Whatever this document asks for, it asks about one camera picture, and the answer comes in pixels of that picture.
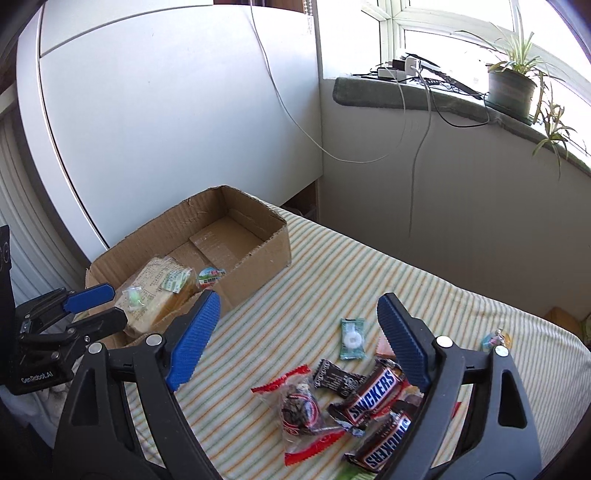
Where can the white window frame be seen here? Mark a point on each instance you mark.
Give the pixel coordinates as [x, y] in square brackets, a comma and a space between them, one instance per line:
[392, 27]

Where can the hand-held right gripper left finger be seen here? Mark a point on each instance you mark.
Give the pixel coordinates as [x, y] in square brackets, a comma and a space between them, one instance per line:
[194, 344]

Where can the grey stone window sill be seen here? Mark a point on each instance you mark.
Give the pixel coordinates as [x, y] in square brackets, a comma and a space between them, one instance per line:
[369, 92]

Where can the white ribbed panel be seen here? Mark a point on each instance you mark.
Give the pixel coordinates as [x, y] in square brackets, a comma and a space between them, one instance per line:
[27, 221]

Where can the red wrapped candy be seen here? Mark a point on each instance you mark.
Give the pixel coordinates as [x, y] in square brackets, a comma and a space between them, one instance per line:
[210, 275]

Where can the white charger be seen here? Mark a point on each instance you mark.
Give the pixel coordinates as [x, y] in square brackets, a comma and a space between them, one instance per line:
[412, 66]

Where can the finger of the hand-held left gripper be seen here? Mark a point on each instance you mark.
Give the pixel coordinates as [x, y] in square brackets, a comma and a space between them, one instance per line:
[101, 323]
[87, 296]

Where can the white cabinet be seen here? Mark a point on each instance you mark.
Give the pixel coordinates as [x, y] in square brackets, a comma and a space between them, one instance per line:
[161, 115]

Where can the striped table cloth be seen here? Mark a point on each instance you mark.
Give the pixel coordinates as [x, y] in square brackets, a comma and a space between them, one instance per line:
[369, 277]

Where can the brown chocolate bar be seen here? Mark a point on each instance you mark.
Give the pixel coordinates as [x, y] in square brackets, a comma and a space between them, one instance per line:
[369, 397]
[383, 445]

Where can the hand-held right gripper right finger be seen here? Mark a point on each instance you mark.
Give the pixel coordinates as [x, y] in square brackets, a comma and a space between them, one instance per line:
[406, 344]

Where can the green candy in clear wrapper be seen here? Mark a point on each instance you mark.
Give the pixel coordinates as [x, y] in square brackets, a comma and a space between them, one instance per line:
[132, 298]

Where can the wrapped bread package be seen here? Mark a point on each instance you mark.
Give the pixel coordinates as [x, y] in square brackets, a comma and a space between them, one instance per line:
[152, 281]

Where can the pink candy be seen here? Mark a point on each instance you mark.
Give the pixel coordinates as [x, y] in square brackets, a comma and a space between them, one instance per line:
[384, 349]

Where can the white power strip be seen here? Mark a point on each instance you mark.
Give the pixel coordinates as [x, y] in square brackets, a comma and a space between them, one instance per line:
[390, 72]

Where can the small black snack packet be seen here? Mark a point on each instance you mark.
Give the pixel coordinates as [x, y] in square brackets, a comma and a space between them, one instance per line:
[339, 379]

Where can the small brown cardboard box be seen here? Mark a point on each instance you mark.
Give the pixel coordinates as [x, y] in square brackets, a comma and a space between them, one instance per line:
[561, 318]

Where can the yellow green candy packet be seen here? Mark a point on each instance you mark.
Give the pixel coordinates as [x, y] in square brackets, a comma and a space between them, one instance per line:
[348, 474]

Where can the potted spider plant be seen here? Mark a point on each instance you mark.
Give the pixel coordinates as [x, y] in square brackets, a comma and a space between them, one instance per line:
[510, 92]

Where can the colourful wrapped candy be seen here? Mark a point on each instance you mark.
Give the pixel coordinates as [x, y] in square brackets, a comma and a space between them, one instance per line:
[491, 342]

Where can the red clear snack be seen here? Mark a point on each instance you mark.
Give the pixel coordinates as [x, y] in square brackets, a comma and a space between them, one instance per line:
[298, 408]

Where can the green mint candy packet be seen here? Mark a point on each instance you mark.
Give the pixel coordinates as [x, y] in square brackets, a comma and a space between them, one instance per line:
[353, 339]

